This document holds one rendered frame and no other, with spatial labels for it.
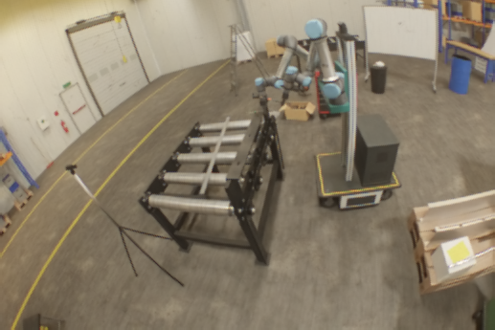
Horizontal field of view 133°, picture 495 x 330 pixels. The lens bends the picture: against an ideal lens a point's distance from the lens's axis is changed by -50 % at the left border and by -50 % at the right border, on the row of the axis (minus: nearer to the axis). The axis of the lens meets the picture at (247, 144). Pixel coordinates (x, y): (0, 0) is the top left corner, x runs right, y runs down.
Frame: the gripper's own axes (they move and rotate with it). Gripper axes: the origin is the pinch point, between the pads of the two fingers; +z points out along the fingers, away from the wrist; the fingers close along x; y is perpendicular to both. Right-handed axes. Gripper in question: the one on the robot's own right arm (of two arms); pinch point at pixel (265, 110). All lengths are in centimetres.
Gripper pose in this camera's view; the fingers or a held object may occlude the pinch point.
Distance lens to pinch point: 196.8
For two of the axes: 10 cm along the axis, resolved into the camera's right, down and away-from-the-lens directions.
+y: 9.4, -0.5, -3.3
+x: 2.4, -5.9, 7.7
